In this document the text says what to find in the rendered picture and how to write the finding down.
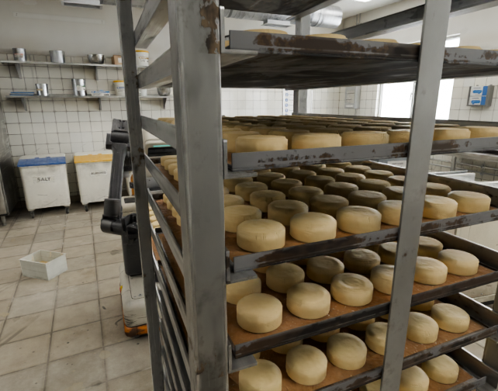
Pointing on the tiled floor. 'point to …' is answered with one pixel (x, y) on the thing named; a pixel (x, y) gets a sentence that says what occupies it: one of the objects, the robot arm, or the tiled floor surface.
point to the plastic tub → (43, 264)
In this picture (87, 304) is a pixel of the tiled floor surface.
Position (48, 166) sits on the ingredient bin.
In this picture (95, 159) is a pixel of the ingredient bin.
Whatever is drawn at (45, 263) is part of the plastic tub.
